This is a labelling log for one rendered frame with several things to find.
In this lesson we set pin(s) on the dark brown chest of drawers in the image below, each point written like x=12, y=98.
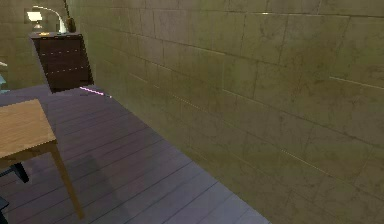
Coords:
x=65, y=63

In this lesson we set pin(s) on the dark brown vase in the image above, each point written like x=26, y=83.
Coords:
x=70, y=24

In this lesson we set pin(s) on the white arched desk lamp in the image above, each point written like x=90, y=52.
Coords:
x=60, y=20

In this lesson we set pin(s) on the light wooden table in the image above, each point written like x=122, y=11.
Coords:
x=23, y=125

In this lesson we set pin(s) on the small white shade lamp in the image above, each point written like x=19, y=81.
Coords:
x=35, y=18

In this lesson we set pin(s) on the black chair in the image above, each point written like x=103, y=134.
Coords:
x=18, y=171

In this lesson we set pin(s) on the pale blue furniture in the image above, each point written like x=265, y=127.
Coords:
x=2, y=83

